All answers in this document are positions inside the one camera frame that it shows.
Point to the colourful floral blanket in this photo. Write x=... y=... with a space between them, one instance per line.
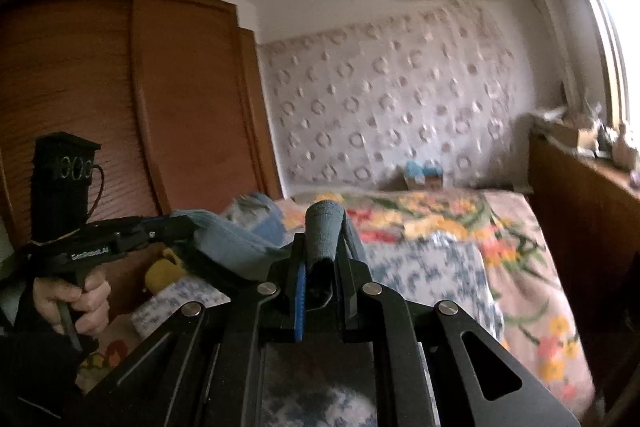
x=500 y=257

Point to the open cardboard box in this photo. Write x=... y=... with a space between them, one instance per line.
x=575 y=134

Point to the grey folded garment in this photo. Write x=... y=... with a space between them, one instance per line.
x=245 y=205

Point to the circle patterned curtain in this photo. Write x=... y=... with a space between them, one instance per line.
x=390 y=107

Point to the wooden wardrobe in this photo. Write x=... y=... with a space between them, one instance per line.
x=175 y=107

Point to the window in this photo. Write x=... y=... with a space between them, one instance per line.
x=615 y=32

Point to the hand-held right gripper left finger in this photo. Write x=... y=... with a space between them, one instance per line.
x=300 y=302

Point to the blue denim folded garment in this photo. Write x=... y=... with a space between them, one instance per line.
x=271 y=227

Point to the person's left hand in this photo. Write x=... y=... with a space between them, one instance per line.
x=95 y=302

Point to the small cardboard box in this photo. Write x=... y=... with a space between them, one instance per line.
x=424 y=183

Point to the floral printed cloth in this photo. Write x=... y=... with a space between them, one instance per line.
x=110 y=357

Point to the pale ceramic bottle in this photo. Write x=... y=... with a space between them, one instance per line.
x=626 y=144

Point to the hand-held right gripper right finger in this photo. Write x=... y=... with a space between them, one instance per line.
x=345 y=302

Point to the stack of papers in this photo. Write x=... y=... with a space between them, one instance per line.
x=547 y=114

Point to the long wooden cabinet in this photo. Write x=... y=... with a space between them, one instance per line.
x=575 y=207

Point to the blue floral bed sheet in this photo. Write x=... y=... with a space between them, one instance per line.
x=430 y=272

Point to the blue-grey pants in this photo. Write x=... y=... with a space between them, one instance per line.
x=325 y=232

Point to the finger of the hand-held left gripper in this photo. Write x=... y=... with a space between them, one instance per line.
x=170 y=232

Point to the yellow plush toy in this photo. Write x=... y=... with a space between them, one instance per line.
x=162 y=274

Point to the person's left forearm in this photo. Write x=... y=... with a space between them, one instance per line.
x=35 y=367

